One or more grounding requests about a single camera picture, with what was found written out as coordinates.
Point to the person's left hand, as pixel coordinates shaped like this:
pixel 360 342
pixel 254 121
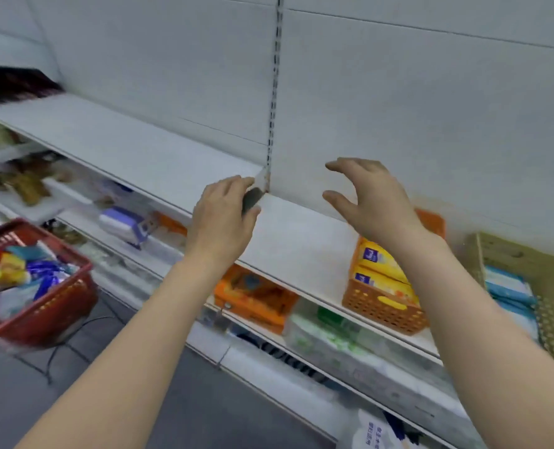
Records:
pixel 216 229

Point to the person's right hand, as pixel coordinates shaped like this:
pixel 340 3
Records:
pixel 384 210

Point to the orange plastic basket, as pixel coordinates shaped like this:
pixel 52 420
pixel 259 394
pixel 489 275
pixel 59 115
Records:
pixel 379 317

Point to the olive plastic basket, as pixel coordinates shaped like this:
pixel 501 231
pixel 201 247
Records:
pixel 515 252

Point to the stack of blue wipes packets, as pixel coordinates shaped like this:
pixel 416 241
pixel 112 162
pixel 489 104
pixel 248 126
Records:
pixel 506 280

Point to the red plastic shopping basket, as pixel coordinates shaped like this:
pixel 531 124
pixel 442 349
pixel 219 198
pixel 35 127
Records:
pixel 47 317

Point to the pile of wipe packets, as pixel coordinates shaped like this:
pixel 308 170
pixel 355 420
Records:
pixel 19 275

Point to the person's left forearm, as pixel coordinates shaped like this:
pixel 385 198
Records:
pixel 127 360

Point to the person's right forearm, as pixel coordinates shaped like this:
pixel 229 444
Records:
pixel 492 346

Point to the orange white paper roll pack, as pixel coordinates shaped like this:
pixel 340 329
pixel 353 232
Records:
pixel 171 224

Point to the purple and white tissue pack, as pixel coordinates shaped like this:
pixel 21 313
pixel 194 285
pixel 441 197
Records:
pixel 118 222

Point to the dark printed pack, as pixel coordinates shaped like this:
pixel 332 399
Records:
pixel 281 355

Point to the green and white tissue pack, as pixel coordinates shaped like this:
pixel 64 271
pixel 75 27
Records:
pixel 323 341

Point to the row of yellow oil bottles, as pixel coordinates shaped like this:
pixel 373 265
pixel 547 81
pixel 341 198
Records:
pixel 24 187

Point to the white bag blue print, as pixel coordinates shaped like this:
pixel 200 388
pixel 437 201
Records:
pixel 375 434

